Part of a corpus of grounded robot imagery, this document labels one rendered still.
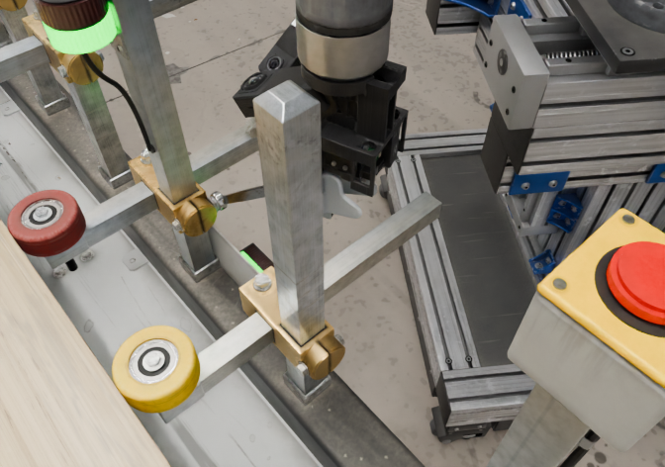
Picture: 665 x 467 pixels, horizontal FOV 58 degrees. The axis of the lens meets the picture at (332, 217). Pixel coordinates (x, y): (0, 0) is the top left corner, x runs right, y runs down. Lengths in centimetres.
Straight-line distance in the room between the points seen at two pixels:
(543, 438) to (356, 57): 29
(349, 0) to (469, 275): 115
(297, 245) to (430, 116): 176
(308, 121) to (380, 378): 121
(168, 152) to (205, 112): 156
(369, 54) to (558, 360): 27
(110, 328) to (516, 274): 98
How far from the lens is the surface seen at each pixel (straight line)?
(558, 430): 39
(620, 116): 90
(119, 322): 101
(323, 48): 47
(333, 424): 79
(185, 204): 78
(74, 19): 59
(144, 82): 67
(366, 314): 168
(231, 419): 89
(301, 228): 51
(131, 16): 63
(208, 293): 90
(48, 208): 78
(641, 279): 29
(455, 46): 262
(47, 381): 66
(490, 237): 162
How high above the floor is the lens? 144
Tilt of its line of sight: 50 degrees down
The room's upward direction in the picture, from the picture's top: straight up
